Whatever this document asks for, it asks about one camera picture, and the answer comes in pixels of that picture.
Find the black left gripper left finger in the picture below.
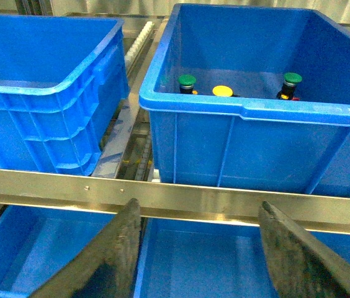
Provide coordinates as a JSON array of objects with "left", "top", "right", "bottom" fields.
[{"left": 30, "top": 198, "right": 141, "bottom": 297}]

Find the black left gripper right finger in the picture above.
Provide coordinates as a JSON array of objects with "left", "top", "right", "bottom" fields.
[{"left": 258, "top": 201, "right": 350, "bottom": 297}]

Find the yellow button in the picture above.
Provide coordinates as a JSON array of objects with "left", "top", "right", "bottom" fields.
[{"left": 212, "top": 85, "right": 233, "bottom": 97}]

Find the blue bin with buttons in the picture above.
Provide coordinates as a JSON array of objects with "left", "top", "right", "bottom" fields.
[{"left": 139, "top": 4, "right": 350, "bottom": 197}]

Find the lower shelf blue bin middle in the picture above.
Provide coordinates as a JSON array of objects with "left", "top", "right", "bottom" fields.
[{"left": 134, "top": 219, "right": 278, "bottom": 297}]

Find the metal front shelf beam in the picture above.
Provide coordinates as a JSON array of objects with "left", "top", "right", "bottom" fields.
[{"left": 0, "top": 169, "right": 350, "bottom": 234}]

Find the lower shelf blue bin left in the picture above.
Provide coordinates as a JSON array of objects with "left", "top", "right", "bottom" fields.
[{"left": 0, "top": 206, "right": 114, "bottom": 297}]

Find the green button right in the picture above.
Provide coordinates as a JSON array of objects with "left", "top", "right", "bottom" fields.
[{"left": 276, "top": 72, "right": 302, "bottom": 101}]

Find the green button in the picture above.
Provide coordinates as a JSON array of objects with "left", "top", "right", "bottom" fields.
[
  {"left": 177, "top": 74, "right": 198, "bottom": 95},
  {"left": 276, "top": 72, "right": 302, "bottom": 101}
]

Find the blue bin far left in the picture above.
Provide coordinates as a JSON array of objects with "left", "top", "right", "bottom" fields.
[{"left": 0, "top": 14, "right": 129, "bottom": 176}]

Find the green button left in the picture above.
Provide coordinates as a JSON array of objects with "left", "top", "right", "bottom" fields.
[{"left": 177, "top": 74, "right": 198, "bottom": 95}]

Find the white roller track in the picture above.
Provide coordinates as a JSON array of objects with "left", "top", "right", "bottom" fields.
[{"left": 125, "top": 21, "right": 155, "bottom": 68}]

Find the metal divider rail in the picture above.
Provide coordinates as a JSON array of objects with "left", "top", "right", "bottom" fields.
[{"left": 92, "top": 15, "right": 168, "bottom": 178}]

